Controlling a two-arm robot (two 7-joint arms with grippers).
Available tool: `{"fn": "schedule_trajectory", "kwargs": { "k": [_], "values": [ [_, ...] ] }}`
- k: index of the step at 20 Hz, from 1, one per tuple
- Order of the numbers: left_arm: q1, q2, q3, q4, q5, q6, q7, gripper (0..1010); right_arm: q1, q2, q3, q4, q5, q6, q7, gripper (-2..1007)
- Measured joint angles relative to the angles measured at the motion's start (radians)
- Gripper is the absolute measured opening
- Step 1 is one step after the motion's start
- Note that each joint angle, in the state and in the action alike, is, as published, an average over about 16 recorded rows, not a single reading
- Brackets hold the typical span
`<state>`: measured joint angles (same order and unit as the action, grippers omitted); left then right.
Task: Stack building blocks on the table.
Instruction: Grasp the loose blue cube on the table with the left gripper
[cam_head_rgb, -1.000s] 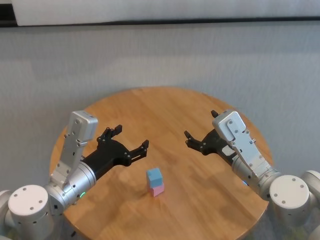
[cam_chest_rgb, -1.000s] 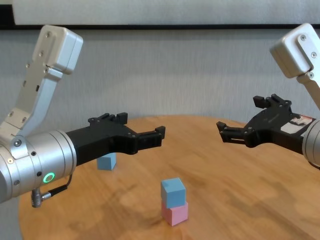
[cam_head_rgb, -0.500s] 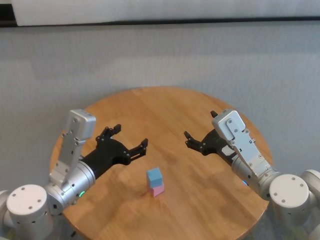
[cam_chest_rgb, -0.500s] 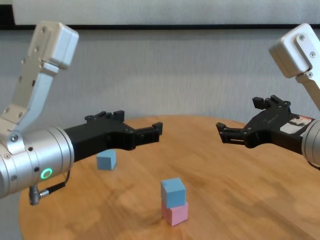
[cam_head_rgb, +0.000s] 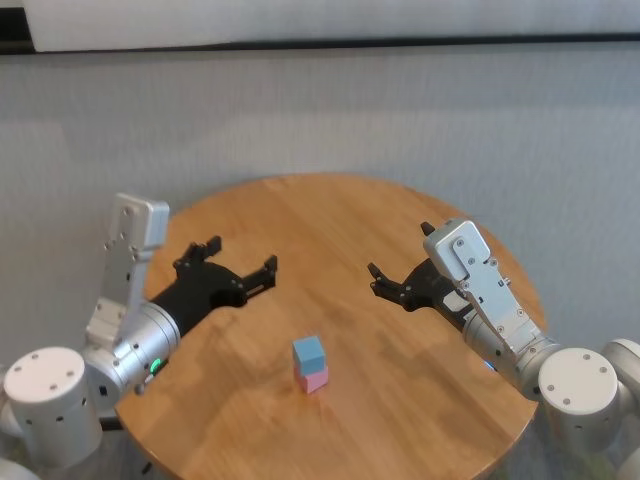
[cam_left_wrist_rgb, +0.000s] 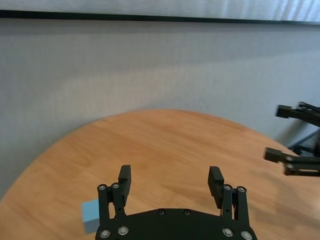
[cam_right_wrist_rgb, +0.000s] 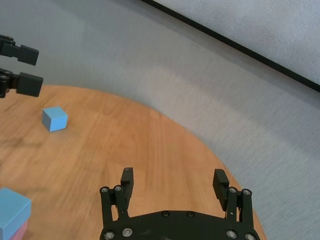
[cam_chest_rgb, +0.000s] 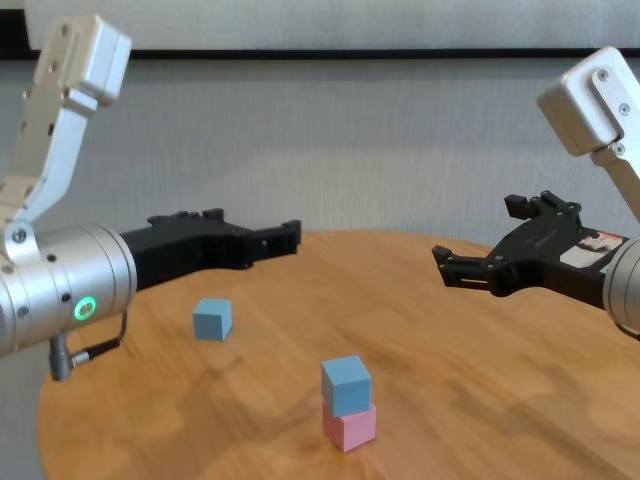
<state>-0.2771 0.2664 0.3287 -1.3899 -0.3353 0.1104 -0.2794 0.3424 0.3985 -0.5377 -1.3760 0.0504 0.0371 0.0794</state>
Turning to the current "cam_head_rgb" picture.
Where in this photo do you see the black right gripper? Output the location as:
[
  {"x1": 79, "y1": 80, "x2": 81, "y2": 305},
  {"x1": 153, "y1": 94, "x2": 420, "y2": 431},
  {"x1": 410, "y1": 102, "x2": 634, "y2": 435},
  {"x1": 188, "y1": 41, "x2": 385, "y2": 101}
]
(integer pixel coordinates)
[{"x1": 367, "y1": 222, "x2": 472, "y2": 331}]

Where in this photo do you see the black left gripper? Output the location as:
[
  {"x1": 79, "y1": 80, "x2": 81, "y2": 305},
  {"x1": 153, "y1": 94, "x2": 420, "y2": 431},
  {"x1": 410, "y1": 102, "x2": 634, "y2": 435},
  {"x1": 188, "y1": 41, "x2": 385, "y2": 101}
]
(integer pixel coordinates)
[{"x1": 149, "y1": 235, "x2": 279, "y2": 339}]

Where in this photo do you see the blue cube block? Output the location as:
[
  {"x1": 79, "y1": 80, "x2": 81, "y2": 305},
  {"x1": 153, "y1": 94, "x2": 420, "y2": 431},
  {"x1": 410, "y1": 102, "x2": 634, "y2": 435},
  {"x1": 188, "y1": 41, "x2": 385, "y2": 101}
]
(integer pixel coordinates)
[{"x1": 292, "y1": 335, "x2": 328, "y2": 375}]

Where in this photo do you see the pink cube block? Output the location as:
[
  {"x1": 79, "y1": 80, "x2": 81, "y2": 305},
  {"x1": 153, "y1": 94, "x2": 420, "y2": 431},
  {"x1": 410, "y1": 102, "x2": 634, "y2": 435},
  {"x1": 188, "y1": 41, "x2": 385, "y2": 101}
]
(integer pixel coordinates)
[{"x1": 293, "y1": 367, "x2": 330, "y2": 395}]

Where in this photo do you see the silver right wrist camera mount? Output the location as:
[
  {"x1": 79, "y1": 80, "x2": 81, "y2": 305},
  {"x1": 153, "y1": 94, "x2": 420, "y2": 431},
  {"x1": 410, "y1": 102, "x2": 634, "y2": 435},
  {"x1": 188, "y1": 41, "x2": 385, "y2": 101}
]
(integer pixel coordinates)
[{"x1": 422, "y1": 218, "x2": 561, "y2": 359}]

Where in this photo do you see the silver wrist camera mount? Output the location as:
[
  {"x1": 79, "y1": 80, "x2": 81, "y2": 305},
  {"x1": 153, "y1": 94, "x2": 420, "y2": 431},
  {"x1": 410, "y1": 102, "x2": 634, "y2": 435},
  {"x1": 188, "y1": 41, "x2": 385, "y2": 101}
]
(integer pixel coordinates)
[
  {"x1": 422, "y1": 218, "x2": 561, "y2": 359},
  {"x1": 84, "y1": 193, "x2": 170, "y2": 354}
]

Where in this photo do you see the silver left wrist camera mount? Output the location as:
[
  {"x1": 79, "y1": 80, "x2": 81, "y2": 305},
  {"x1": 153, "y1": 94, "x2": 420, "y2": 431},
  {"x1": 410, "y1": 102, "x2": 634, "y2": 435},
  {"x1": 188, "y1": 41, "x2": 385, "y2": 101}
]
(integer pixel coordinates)
[{"x1": 84, "y1": 193, "x2": 170, "y2": 354}]

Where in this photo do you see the black wall trim strip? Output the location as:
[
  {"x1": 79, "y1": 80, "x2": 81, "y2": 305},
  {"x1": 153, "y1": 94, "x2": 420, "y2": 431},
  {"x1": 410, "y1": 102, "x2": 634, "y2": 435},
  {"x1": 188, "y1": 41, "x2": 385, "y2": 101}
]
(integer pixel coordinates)
[{"x1": 0, "y1": 32, "x2": 640, "y2": 57}]

